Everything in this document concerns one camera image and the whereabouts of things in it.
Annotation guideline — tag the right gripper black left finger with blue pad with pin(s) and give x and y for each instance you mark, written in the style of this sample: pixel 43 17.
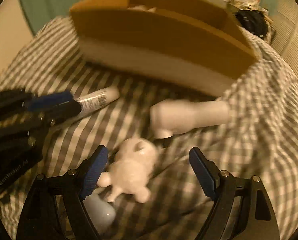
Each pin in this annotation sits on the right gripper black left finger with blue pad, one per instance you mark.
pixel 39 217

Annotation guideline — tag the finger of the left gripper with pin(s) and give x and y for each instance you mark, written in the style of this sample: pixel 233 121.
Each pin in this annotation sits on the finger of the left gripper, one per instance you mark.
pixel 43 116
pixel 19 98

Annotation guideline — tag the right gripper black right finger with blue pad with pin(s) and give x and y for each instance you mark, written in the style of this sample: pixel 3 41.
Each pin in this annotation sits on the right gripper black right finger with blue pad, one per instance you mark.
pixel 256 218

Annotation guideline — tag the small white jar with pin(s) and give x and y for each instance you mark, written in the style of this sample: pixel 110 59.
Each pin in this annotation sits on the small white jar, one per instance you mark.
pixel 101 213

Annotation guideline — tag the white cream tube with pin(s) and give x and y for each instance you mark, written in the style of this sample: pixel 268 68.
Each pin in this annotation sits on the white cream tube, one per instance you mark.
pixel 91 103

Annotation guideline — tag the white bear figurine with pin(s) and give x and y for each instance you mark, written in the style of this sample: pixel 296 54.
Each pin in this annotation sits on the white bear figurine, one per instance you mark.
pixel 130 172

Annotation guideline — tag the brown cardboard box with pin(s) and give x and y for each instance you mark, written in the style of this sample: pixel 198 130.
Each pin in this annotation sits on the brown cardboard box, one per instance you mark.
pixel 191 43

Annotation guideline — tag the white louvered wardrobe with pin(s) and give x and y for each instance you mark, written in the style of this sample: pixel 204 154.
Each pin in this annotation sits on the white louvered wardrobe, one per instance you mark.
pixel 285 22

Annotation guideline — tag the black jacket on chair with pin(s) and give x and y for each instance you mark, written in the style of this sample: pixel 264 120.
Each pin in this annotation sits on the black jacket on chair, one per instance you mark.
pixel 253 21

